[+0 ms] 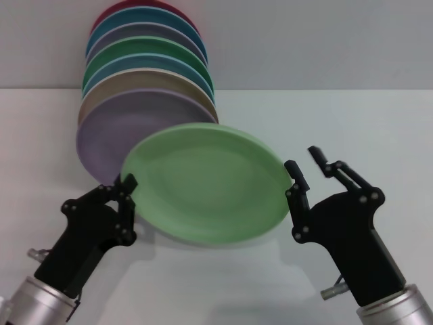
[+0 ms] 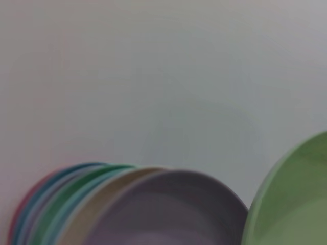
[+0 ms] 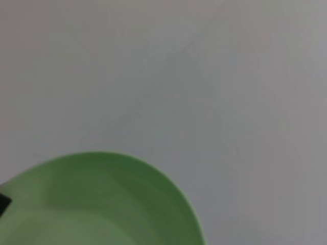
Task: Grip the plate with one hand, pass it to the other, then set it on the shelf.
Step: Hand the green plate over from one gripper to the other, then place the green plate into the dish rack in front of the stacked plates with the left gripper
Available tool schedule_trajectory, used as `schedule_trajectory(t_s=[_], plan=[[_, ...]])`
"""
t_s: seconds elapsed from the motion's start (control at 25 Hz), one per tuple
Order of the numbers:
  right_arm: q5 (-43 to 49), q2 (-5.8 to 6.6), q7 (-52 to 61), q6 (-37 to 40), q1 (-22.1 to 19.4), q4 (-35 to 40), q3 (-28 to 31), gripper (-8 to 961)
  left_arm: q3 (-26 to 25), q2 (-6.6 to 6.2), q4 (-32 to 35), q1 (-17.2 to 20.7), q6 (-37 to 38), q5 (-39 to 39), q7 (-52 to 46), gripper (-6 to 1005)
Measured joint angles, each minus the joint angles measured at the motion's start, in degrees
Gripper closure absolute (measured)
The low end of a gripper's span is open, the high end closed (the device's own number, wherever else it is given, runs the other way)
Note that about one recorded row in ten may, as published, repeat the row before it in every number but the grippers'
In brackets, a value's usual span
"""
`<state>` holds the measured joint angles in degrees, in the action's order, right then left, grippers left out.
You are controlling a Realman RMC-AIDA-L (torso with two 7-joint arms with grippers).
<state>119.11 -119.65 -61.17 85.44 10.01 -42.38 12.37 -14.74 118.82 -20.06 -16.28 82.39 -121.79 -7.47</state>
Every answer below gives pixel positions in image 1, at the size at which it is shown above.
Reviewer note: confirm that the light green plate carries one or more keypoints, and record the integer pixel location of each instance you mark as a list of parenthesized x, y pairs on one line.
[(209, 183)]

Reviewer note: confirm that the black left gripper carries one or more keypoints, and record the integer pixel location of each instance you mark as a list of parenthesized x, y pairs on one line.
[(81, 247)]

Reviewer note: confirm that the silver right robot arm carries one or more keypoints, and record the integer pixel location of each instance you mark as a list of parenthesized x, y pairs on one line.
[(399, 309)]

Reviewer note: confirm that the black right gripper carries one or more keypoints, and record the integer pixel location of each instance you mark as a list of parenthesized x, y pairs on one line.
[(355, 247)]

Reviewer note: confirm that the dark red plate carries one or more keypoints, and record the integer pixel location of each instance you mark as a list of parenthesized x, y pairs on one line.
[(101, 15)]

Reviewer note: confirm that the grey lavender plate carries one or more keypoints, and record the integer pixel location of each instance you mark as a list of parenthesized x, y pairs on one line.
[(142, 31)]

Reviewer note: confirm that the beige plate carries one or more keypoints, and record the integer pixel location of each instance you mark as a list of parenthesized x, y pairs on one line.
[(135, 80)]

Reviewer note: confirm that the teal blue plate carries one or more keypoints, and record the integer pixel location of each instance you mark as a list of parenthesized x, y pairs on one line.
[(135, 16)]

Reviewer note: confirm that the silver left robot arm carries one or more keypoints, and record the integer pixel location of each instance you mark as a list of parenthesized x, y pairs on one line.
[(34, 304)]

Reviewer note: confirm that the purple plate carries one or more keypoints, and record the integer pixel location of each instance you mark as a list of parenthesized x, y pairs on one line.
[(111, 135)]

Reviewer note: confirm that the light blue plate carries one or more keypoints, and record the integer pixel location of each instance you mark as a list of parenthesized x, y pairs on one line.
[(145, 61)]

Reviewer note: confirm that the dark green plate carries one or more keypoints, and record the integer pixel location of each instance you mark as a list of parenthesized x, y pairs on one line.
[(145, 45)]

